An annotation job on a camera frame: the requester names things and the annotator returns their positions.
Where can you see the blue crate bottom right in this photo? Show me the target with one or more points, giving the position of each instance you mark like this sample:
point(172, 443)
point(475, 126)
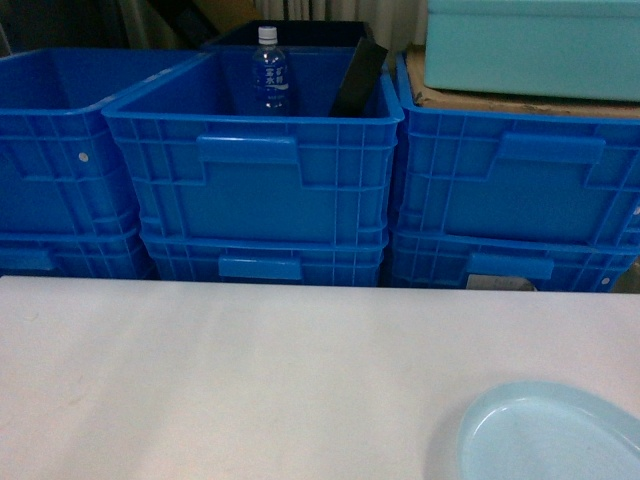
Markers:
point(422, 260)

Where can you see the blue crate top right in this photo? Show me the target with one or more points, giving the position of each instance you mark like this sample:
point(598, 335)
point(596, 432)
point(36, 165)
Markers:
point(480, 167)

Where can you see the light blue oval tray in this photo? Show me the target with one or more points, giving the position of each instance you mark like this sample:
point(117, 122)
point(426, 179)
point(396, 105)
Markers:
point(546, 430)

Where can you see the teal plastic box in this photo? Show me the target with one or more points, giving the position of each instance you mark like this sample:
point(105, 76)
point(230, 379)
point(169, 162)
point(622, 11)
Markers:
point(570, 49)

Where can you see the black flat board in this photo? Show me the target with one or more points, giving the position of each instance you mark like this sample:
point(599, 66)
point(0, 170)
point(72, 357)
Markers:
point(359, 80)

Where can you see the blue crate bottom left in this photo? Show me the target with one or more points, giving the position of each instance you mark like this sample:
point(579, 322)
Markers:
point(101, 256)

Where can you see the clear water bottle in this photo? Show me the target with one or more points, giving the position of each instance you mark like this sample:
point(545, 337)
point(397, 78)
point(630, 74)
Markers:
point(270, 74)

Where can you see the blue crate bottom middle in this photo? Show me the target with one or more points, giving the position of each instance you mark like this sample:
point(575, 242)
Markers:
point(243, 261)

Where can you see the blue crate top left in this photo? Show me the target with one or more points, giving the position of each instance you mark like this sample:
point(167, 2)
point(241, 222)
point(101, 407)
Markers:
point(61, 171)

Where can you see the dark blue rear crate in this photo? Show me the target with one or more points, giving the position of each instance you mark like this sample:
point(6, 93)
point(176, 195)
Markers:
point(297, 33)

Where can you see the blue crate top middle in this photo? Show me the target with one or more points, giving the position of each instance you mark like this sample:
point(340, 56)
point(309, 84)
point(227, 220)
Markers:
point(208, 163)

